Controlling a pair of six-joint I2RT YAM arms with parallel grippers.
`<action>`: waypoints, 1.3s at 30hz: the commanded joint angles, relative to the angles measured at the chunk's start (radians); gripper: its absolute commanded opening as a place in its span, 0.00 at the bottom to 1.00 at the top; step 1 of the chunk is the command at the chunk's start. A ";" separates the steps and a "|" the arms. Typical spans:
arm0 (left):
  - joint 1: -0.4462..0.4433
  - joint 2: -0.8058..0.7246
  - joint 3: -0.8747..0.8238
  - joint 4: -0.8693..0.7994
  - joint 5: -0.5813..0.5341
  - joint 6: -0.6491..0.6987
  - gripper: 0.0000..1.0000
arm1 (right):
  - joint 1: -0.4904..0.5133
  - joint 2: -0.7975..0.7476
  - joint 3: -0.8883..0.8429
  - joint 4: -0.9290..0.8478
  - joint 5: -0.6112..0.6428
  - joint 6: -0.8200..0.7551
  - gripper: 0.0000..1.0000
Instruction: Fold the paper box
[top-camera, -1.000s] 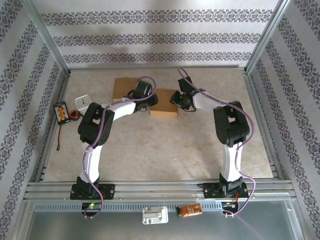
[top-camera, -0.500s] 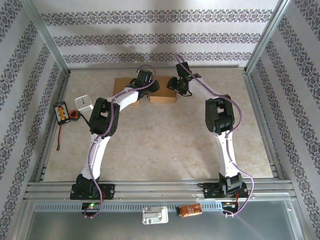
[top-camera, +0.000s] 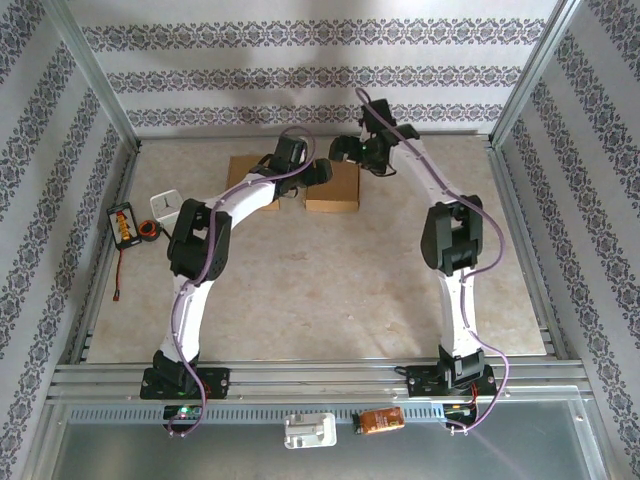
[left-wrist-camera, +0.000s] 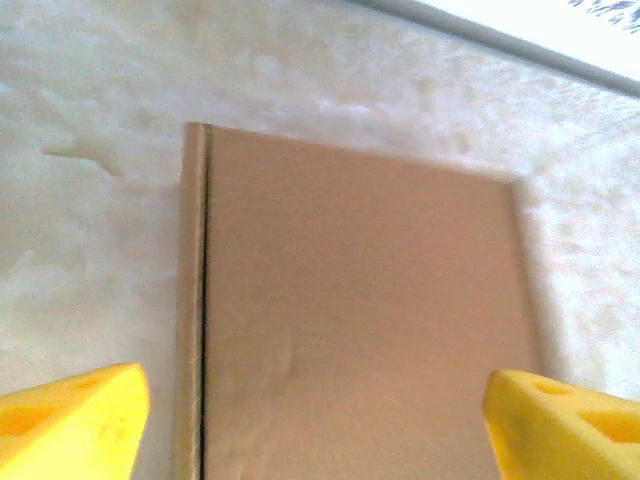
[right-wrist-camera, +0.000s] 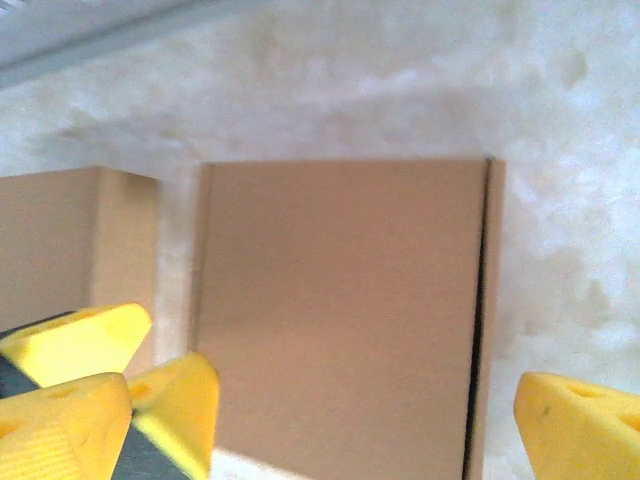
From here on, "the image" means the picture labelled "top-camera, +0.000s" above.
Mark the brown cardboard mailer box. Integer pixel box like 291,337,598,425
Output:
227,155,281,211
304,159,361,213

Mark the white square desk clock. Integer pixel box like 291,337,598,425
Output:
150,188,184,225

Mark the black orange tape roll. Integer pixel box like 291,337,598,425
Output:
138,219,162,245

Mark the black device with orange print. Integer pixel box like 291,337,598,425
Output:
106,202,142,250

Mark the orange battery pack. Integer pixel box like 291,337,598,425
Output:
352,406,404,436

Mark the circuit board with green light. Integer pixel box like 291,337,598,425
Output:
163,404,205,421

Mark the grey metal sheet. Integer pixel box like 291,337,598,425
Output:
47,399,614,480

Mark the aluminium frame rail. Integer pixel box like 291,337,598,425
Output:
487,139,574,364
69,142,144,365
137,130,494,142

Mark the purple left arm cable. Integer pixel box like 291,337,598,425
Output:
167,127,319,440

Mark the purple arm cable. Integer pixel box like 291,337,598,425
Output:
167,127,319,440
354,88,512,435

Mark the aluminium frame post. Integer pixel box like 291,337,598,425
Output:
42,0,141,151
490,0,585,146

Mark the aluminium mounting rail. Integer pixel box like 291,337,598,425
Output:
47,360,594,404

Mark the thin red wire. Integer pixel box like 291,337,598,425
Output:
113,247,126,303

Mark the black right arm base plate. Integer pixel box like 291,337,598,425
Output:
405,364,497,400

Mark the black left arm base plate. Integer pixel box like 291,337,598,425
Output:
139,367,231,401

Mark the slotted grey cable tray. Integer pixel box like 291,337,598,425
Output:
67,405,446,424

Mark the white plastic bracket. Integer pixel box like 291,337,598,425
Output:
283,412,338,450

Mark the circuit board with yellow wires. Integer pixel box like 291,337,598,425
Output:
442,402,479,420

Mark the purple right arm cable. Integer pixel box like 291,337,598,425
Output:
354,88,512,435

